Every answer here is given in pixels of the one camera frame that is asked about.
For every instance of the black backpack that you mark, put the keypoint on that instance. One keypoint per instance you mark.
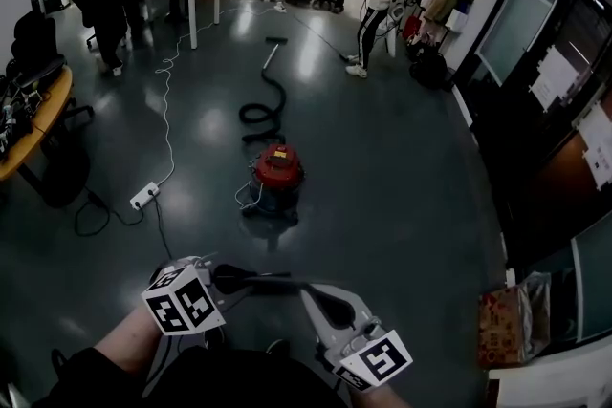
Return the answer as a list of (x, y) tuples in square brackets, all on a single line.
[(428, 67)]

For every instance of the person's black clothing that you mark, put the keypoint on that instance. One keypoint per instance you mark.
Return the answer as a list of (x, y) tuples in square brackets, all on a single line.
[(239, 377)]

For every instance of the black vacuum floor nozzle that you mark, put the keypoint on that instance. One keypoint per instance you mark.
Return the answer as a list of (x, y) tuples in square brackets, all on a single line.
[(277, 40)]

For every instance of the curved wooden desk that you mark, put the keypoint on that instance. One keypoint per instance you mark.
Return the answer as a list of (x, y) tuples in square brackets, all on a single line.
[(43, 124)]

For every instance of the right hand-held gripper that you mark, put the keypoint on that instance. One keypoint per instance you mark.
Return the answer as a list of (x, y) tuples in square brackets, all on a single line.
[(378, 358)]

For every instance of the person's right forearm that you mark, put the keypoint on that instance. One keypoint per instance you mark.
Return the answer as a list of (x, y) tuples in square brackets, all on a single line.
[(378, 399)]

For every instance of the dark red cloth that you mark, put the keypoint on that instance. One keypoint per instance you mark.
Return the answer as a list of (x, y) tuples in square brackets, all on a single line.
[(411, 27)]

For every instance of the silver vacuum wand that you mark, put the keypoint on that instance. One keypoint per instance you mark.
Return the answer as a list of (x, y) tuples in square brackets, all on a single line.
[(271, 57)]

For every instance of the patterned cardboard box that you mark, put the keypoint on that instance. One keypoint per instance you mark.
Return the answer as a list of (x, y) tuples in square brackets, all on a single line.
[(502, 329)]

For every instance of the person's left forearm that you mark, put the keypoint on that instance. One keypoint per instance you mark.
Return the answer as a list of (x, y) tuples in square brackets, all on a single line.
[(129, 339)]

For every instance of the glass entrance door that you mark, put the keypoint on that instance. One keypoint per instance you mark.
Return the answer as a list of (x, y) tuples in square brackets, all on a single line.
[(526, 148)]

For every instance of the white power strip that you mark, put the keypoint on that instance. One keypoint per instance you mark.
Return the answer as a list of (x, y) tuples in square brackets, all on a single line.
[(145, 196)]

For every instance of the clear plastic bag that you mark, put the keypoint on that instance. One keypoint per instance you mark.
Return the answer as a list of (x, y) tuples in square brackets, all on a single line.
[(538, 310)]

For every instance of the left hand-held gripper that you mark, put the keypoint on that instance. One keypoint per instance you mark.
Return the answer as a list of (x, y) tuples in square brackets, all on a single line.
[(184, 301)]

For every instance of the white paper notice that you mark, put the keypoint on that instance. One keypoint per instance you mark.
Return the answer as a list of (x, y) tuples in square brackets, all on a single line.
[(550, 79), (597, 148)]

